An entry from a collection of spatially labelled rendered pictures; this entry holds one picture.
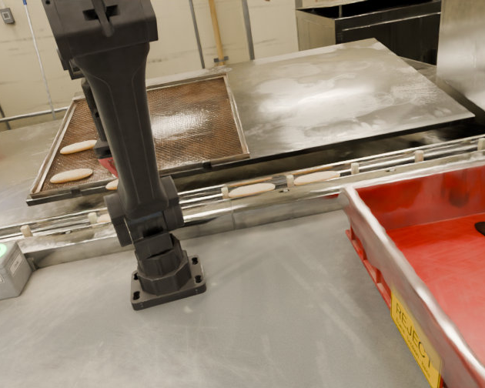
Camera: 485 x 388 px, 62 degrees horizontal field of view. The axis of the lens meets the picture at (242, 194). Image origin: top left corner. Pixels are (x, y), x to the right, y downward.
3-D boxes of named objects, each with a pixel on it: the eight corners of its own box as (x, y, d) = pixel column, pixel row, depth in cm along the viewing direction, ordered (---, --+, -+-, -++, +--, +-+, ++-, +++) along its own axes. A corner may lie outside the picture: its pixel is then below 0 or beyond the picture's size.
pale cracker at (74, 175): (48, 185, 93) (47, 181, 93) (52, 175, 96) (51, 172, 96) (91, 177, 94) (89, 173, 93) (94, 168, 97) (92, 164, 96)
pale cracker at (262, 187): (229, 200, 83) (228, 195, 83) (228, 192, 86) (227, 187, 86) (276, 191, 83) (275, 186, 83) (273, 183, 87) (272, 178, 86)
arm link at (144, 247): (142, 269, 61) (175, 255, 63) (122, 212, 56) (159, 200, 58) (132, 239, 69) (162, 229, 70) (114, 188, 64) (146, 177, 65)
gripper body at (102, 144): (95, 158, 72) (81, 118, 69) (106, 138, 81) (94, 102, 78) (131, 151, 72) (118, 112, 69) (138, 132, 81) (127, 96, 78)
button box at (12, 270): (-16, 319, 72) (-46, 272, 67) (3, 290, 79) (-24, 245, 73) (30, 311, 72) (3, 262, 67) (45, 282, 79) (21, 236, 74)
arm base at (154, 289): (132, 312, 63) (207, 292, 64) (117, 272, 59) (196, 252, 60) (134, 277, 70) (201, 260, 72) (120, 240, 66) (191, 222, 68)
